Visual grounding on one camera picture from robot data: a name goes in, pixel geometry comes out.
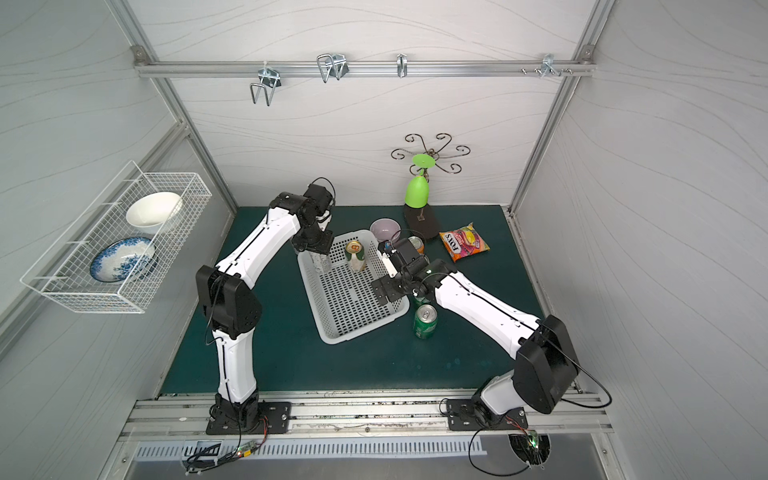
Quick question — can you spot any green plastic goblet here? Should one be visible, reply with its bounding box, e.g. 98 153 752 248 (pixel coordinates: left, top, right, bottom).
405 153 436 209

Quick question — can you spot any pink ceramic cup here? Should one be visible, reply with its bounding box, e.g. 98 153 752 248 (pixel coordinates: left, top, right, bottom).
369 218 401 243

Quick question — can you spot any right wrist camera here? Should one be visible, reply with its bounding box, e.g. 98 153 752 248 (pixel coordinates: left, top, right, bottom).
378 238 429 278

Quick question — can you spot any double metal hook middle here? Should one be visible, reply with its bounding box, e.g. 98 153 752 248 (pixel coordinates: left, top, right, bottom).
316 53 349 83

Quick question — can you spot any Fox's fruits candy bag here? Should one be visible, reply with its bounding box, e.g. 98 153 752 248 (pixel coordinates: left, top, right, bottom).
439 223 490 262

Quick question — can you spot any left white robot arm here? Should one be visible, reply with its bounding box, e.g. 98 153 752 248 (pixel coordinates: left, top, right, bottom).
195 185 335 418

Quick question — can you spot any white wire wall basket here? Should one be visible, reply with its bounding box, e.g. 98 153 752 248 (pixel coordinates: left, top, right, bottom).
20 162 212 314

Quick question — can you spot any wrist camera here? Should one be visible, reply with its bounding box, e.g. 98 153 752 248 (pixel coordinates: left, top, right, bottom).
378 238 429 278
303 183 334 215

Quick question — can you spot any orange Fanta can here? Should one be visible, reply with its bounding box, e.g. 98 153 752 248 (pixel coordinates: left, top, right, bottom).
408 236 425 254

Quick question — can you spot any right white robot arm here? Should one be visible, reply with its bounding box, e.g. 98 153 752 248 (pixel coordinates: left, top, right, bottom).
371 261 581 416

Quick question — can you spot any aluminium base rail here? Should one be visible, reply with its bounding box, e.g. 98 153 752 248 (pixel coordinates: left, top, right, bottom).
118 389 614 442

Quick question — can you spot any single metal hook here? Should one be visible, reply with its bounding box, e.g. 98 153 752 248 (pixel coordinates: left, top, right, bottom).
396 53 408 78

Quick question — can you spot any blue patterned plate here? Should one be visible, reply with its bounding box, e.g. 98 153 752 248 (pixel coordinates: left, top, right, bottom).
89 237 156 283

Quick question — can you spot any green gold beer can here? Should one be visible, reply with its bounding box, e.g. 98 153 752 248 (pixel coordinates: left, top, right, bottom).
344 240 366 272

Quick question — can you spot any double metal hook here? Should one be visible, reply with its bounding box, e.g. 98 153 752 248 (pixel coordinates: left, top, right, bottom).
316 53 349 83
249 63 282 106

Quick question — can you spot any double metal hook left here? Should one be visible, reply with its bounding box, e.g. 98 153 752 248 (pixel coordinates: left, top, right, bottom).
249 63 282 106

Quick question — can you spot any dark oval stand base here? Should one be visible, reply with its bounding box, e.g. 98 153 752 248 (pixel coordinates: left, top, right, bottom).
403 204 440 241

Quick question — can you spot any black scrolled metal rack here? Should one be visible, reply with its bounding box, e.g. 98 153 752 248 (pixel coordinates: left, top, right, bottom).
390 132 472 178

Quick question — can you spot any white Monster energy can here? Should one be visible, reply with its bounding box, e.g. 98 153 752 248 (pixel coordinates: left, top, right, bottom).
310 252 332 275

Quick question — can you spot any green soda can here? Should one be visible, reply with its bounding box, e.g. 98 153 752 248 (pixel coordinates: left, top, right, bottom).
411 296 430 308
413 304 438 339

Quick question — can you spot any aluminium wall rail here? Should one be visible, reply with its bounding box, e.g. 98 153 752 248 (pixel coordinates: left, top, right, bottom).
135 50 597 80

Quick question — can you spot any white ceramic bowl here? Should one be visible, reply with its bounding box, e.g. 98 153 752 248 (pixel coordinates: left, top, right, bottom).
125 192 184 235

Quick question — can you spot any white perforated plastic basket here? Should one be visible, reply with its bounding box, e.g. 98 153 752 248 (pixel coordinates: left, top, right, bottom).
297 230 409 345

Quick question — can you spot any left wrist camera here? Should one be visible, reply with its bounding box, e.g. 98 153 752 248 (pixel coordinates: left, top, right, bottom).
303 183 334 215

